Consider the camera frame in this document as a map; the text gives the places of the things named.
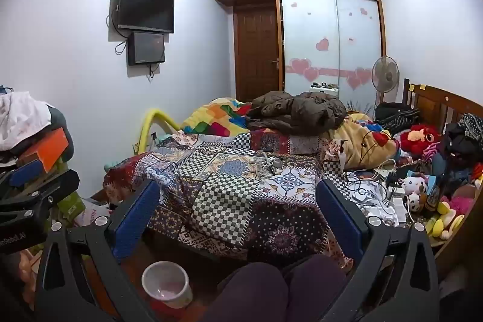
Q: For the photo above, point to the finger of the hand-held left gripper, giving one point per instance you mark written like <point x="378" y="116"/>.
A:
<point x="26" y="173"/>
<point x="45" y="190"/>

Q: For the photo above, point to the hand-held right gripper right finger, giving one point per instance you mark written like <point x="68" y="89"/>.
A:
<point x="341" y="214"/>

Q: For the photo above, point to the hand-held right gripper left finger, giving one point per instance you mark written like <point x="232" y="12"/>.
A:
<point x="132" y="216"/>

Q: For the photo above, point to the white plastic waste bin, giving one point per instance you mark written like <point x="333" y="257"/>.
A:
<point x="168" y="284"/>

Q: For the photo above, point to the orange box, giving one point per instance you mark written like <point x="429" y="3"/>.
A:
<point x="47" y="150"/>

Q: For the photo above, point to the green bag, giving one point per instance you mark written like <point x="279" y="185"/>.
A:
<point x="71" y="207"/>

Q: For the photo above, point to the white plastic bag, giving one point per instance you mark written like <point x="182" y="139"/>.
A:
<point x="92" y="214"/>

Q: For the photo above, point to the white cloth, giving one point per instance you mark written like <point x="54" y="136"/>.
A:
<point x="22" y="118"/>

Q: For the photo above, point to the teal cloth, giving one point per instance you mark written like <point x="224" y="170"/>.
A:
<point x="109" y="166"/>

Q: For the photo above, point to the white power strip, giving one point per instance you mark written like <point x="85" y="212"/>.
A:
<point x="396" y="203"/>

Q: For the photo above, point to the dark grey cloth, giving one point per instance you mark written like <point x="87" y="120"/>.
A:
<point x="62" y="126"/>

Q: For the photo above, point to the spotted dog plush toy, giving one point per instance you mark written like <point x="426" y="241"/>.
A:
<point x="415" y="202"/>

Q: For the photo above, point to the person's right leg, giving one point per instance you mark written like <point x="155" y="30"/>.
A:
<point x="313" y="284"/>

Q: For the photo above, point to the white cat plush toy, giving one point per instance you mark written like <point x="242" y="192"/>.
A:
<point x="413" y="184"/>

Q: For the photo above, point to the yellow foam tube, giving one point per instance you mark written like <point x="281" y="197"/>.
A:
<point x="154" y="122"/>

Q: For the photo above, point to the yellow plush toy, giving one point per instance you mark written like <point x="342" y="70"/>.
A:
<point x="445" y="220"/>

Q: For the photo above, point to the patchwork printed blanket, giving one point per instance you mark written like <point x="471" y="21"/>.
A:
<point x="234" y="193"/>

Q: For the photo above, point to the red plush toy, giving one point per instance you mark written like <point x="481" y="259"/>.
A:
<point x="419" y="137"/>

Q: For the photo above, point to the brown padded jacket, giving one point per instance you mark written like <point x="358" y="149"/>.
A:
<point x="298" y="110"/>

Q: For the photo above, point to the black striped bag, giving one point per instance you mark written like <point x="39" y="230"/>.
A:
<point x="396" y="114"/>

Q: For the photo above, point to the pink plush toy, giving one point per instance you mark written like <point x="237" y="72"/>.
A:
<point x="462" y="203"/>

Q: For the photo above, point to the colourful block-pattern blanket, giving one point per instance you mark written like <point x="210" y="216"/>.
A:
<point x="215" y="118"/>

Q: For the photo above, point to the small white table with items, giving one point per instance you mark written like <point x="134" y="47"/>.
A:
<point x="323" y="87"/>

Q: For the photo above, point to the black clothing pile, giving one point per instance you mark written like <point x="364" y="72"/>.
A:
<point x="464" y="137"/>

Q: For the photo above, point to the standing electric fan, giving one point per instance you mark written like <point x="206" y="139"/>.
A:
<point x="385" y="74"/>

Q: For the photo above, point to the wooden bed headboard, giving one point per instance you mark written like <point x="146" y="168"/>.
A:
<point x="441" y="105"/>

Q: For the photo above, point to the frosted sliding wardrobe with hearts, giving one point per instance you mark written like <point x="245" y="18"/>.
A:
<point x="328" y="43"/>

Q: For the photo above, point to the brown wooden door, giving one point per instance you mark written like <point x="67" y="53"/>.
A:
<point x="256" y="50"/>

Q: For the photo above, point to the small black wall monitor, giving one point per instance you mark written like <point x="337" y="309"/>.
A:
<point x="146" y="47"/>

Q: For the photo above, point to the wall-mounted black television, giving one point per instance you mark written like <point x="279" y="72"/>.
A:
<point x="145" y="7"/>

